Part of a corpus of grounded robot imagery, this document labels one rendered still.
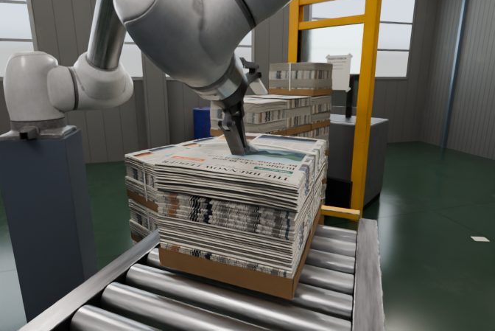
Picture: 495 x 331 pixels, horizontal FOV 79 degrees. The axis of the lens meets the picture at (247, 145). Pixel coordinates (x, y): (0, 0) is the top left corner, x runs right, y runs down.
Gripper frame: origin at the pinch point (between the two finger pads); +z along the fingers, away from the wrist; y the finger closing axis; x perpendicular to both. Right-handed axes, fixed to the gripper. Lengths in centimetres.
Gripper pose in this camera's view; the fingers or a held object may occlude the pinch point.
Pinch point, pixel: (255, 119)
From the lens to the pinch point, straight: 68.5
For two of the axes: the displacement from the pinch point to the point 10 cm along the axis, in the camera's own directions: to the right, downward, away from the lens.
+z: 3.2, 2.6, 9.1
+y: -1.6, 9.6, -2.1
